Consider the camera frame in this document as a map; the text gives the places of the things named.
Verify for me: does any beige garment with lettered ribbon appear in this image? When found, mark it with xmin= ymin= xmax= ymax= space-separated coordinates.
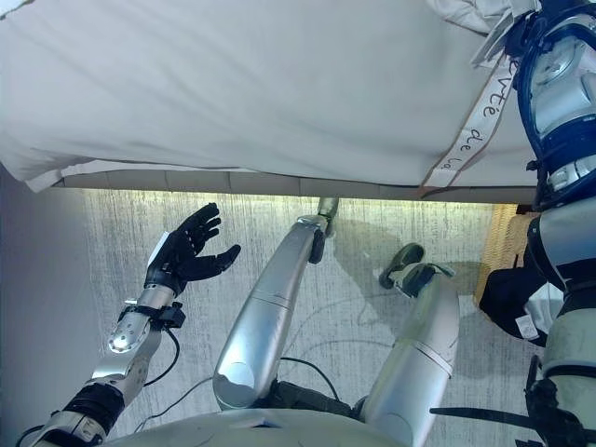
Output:
xmin=416 ymin=0 xmax=546 ymax=200

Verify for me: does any silver robot leg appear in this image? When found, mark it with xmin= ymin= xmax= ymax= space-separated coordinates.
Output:
xmin=212 ymin=213 xmax=336 ymax=413
xmin=358 ymin=263 xmax=462 ymax=446

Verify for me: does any wicker laundry basket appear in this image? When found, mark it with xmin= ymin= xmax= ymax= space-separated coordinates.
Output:
xmin=474 ymin=202 xmax=541 ymax=304

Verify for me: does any dark right robot foot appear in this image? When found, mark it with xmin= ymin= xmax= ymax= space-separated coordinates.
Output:
xmin=379 ymin=242 xmax=426 ymax=290

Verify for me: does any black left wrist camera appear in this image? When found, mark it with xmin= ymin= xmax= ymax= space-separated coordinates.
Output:
xmin=157 ymin=302 xmax=187 ymax=330

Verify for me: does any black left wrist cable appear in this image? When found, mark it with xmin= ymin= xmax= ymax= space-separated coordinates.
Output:
xmin=139 ymin=328 xmax=183 ymax=387

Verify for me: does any beige covered bed mattress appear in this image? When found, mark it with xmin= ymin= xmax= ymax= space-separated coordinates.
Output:
xmin=0 ymin=0 xmax=596 ymax=196

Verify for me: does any grey striped rug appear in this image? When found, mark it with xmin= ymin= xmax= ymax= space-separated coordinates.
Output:
xmin=78 ymin=190 xmax=560 ymax=447

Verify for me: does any silver right robot leg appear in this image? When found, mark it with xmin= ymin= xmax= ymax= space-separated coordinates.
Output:
xmin=358 ymin=263 xmax=462 ymax=446

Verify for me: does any black garment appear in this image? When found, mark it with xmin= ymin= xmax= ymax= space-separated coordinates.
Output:
xmin=478 ymin=267 xmax=567 ymax=348

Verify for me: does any dark robot foot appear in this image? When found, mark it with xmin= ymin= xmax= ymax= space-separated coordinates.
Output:
xmin=379 ymin=242 xmax=426 ymax=290
xmin=318 ymin=196 xmax=341 ymax=223

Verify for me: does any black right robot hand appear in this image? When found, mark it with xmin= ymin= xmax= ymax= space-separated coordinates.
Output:
xmin=509 ymin=11 xmax=555 ymax=55

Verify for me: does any dark left robot foot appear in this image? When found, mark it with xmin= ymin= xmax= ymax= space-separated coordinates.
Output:
xmin=318 ymin=196 xmax=341 ymax=223

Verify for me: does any silver left robot leg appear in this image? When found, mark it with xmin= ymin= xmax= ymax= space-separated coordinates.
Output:
xmin=212 ymin=213 xmax=336 ymax=413

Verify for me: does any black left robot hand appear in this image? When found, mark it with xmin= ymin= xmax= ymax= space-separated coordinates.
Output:
xmin=142 ymin=202 xmax=242 ymax=297

